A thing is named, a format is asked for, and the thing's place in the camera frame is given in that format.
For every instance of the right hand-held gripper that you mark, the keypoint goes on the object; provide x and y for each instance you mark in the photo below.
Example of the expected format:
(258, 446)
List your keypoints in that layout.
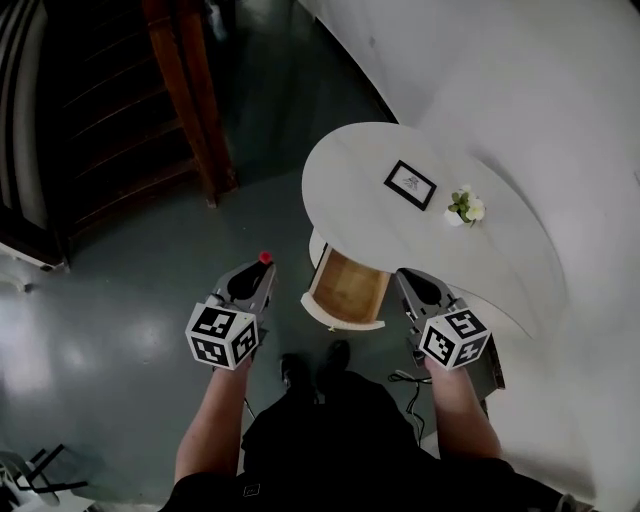
(452, 340)

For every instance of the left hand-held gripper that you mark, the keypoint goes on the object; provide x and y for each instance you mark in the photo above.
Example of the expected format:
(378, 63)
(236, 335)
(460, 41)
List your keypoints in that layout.
(220, 330)

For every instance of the small red object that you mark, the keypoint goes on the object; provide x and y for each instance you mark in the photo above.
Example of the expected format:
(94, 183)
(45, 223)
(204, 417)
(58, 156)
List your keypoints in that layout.
(264, 257)

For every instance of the white drawer with wooden inside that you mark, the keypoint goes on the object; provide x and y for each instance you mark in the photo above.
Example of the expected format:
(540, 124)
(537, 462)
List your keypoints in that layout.
(347, 287)

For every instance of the person's right forearm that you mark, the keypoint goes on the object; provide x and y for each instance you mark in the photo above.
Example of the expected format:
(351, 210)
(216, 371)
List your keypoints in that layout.
(462, 415)

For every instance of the person's left forearm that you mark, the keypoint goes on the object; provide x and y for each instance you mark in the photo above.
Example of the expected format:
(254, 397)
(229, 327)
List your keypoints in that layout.
(215, 425)

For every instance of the white cabinet with drawer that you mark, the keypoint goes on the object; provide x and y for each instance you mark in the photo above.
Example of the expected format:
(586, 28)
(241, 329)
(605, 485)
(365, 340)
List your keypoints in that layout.
(360, 210)

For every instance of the white flowers in pot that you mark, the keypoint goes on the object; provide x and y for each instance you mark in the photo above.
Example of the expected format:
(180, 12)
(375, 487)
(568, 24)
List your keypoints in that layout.
(467, 206)

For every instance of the person's left black shoe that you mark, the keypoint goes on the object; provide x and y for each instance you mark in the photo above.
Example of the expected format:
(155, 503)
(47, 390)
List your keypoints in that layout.
(296, 372)

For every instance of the person's black shoe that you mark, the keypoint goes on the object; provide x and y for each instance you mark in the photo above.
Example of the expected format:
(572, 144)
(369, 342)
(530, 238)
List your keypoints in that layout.
(334, 357)
(296, 372)

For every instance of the person's right black shoe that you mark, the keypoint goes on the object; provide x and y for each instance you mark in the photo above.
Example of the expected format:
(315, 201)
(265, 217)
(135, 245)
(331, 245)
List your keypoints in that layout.
(334, 357)

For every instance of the person's black clothing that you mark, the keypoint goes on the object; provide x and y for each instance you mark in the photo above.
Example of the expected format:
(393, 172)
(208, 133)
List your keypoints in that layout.
(340, 450)

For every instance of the dark wooden staircase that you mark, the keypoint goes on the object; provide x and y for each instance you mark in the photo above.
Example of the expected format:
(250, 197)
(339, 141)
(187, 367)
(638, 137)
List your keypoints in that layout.
(125, 125)

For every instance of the black picture frame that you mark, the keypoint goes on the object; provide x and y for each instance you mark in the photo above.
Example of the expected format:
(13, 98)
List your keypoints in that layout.
(410, 185)

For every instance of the black chair frame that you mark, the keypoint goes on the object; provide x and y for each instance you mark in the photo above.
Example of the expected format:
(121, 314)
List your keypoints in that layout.
(45, 472)

